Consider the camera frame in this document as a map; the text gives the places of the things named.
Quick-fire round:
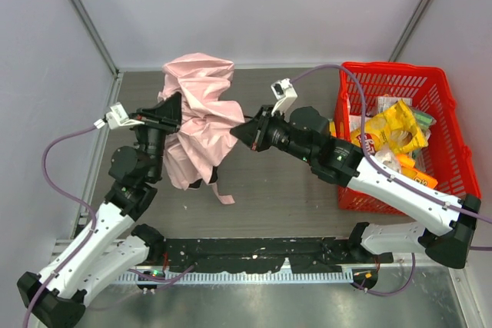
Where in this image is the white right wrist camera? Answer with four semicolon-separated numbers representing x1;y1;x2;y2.
271;78;298;116

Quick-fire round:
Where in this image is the white wrapped packet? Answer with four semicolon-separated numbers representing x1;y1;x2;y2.
374;96;412;115

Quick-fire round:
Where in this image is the pink folding umbrella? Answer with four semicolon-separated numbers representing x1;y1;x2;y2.
158;53;245;205

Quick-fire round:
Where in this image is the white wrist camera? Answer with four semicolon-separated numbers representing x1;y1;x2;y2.
271;78;298;116
93;102;138;130

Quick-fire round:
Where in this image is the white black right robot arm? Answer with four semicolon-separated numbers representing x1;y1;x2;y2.
230;105;481;269

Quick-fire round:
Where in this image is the orange snack bag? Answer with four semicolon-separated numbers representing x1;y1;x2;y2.
397;154;438;189

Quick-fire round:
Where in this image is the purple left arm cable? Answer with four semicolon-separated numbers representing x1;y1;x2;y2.
21;122;107;328

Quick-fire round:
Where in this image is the white slotted cable duct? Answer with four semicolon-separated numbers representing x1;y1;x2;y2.
115;270;354;286

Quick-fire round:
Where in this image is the red plastic basket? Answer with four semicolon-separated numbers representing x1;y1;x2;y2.
334;61;481;215

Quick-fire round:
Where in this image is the orange green carton box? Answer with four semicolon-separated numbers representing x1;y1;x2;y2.
329;120;337;137

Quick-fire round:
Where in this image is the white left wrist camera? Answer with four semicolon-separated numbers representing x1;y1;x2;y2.
93;102;138;130

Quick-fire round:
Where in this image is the green snack packet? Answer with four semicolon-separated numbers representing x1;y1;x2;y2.
412;110;437;131

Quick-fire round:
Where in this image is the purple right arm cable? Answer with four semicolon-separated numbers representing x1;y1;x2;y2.
290;65;492;298

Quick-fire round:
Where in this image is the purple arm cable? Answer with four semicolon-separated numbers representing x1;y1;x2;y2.
21;122;107;328
290;65;492;298

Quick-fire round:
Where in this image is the yellow chips bag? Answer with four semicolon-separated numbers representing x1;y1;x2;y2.
350;101;428;154

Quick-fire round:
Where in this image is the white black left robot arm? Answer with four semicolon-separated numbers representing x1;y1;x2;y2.
17;92;182;327

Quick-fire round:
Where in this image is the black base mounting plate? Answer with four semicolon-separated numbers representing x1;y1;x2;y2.
164;237;374;274

